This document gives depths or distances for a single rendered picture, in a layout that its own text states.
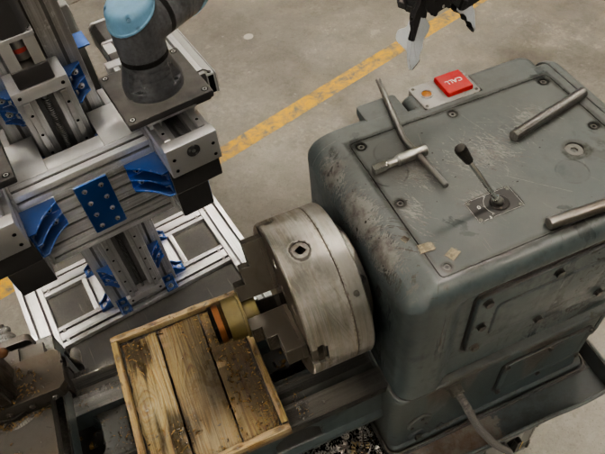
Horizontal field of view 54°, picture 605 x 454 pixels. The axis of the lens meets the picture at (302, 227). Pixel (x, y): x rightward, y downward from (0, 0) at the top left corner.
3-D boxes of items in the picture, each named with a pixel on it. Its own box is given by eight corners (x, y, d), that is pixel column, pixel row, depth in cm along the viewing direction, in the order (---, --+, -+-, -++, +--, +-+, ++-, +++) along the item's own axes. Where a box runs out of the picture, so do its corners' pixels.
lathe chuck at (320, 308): (296, 258, 141) (289, 177, 114) (355, 378, 125) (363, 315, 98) (260, 272, 139) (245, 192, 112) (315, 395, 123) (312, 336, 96)
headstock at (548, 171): (508, 165, 164) (543, 42, 133) (633, 301, 136) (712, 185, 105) (309, 241, 153) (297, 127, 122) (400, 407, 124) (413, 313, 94)
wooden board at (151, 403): (236, 297, 144) (233, 288, 141) (293, 434, 123) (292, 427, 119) (114, 346, 138) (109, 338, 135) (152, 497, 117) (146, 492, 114)
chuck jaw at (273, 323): (300, 295, 114) (325, 340, 106) (303, 312, 118) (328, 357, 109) (246, 317, 112) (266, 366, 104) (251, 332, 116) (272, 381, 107)
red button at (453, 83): (456, 76, 130) (458, 68, 128) (472, 92, 126) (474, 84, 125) (432, 84, 129) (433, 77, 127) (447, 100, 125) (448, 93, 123)
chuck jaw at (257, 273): (288, 276, 120) (269, 221, 117) (294, 282, 115) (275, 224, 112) (237, 295, 118) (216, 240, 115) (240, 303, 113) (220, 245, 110)
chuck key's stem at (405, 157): (375, 177, 112) (428, 156, 114) (375, 169, 110) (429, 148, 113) (370, 170, 113) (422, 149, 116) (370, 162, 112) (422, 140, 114)
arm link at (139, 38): (106, 56, 141) (86, 4, 131) (146, 27, 148) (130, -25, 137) (143, 72, 137) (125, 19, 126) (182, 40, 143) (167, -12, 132)
